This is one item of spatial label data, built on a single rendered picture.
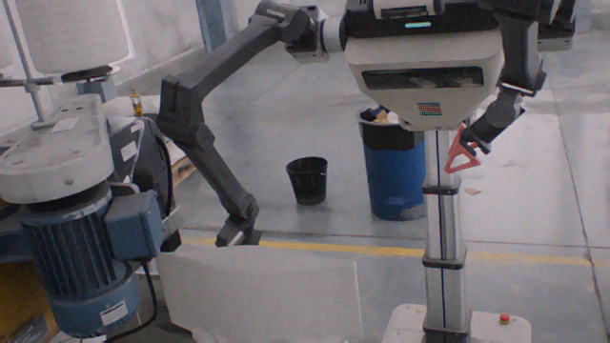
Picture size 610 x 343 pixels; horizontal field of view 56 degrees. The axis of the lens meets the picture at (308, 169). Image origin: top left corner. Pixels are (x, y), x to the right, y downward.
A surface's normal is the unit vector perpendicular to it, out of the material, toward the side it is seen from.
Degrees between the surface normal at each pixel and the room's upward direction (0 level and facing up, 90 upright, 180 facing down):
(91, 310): 92
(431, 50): 40
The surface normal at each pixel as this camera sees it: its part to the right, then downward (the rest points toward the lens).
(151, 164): 0.94, 0.00
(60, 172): 0.53, 0.27
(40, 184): 0.17, 0.35
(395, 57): -0.33, -0.45
